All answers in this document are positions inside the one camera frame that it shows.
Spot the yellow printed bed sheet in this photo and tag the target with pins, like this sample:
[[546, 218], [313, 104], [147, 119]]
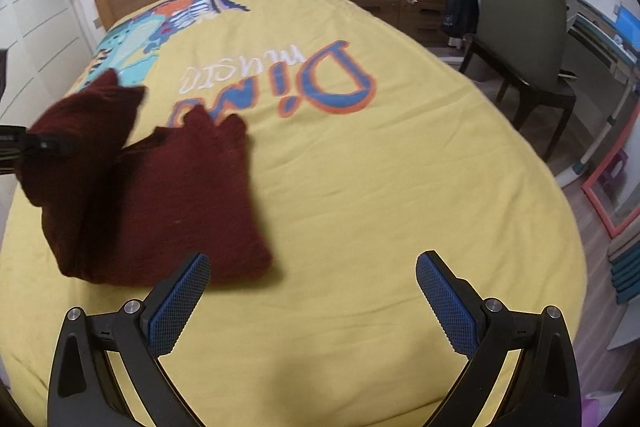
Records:
[[375, 182]]

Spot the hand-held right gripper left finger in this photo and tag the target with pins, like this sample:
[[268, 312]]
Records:
[[175, 307]]

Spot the maroon knit sweater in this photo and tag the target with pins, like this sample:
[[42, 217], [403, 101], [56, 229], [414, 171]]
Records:
[[175, 197]]

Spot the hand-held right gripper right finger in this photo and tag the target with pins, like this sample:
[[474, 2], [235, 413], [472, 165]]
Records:
[[447, 302]]

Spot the grey upholstered chair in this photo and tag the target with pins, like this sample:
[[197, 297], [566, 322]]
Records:
[[520, 17]]

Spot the white wardrobe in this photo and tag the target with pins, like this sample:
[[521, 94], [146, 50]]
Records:
[[40, 17]]

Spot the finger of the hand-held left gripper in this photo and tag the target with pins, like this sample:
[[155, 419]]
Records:
[[40, 144]]

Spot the purple plastic item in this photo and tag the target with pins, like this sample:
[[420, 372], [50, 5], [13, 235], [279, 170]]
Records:
[[597, 412]]

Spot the dark hanging bag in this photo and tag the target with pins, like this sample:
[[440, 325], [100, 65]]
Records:
[[457, 14]]

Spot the pink plastic stool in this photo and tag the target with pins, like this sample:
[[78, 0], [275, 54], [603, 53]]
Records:
[[602, 202]]

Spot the stack of teal mats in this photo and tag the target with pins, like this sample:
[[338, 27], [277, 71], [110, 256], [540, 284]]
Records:
[[627, 267]]

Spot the white study desk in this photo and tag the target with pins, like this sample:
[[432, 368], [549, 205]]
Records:
[[600, 32]]

